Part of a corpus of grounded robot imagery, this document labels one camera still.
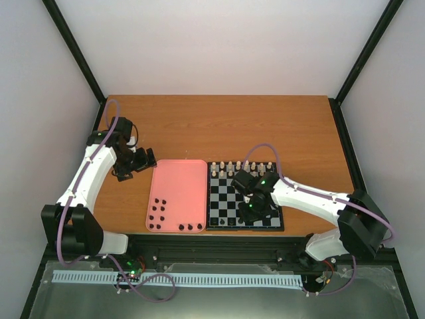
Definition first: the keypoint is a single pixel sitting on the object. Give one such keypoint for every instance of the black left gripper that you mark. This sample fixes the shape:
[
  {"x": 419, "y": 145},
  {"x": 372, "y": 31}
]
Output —
[{"x": 121, "y": 171}]

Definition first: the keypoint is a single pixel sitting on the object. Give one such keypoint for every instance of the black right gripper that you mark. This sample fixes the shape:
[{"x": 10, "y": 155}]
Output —
[{"x": 247, "y": 216}]

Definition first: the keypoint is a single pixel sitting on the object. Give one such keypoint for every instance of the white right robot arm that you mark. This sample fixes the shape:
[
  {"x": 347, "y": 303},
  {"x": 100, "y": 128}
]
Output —
[{"x": 359, "y": 225}]

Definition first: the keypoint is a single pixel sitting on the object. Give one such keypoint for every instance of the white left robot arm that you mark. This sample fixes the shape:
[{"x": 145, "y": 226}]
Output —
[{"x": 70, "y": 225}]

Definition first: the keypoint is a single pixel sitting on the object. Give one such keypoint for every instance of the black white chess board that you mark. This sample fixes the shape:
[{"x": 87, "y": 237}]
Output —
[{"x": 223, "y": 200}]

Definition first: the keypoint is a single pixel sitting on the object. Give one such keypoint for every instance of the pink plastic tray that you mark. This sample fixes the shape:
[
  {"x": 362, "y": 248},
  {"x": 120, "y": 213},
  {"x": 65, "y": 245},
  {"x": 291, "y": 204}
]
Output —
[{"x": 183, "y": 184}]

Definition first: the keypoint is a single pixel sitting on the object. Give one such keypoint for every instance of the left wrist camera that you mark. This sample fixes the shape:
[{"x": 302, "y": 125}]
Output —
[{"x": 127, "y": 129}]

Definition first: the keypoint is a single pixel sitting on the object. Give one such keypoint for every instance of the black aluminium frame rail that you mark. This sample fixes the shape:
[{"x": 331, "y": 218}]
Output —
[{"x": 160, "y": 252}]

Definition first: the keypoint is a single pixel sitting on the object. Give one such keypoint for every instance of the light blue cable duct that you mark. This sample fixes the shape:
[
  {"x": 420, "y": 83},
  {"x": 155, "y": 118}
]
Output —
[{"x": 183, "y": 280}]

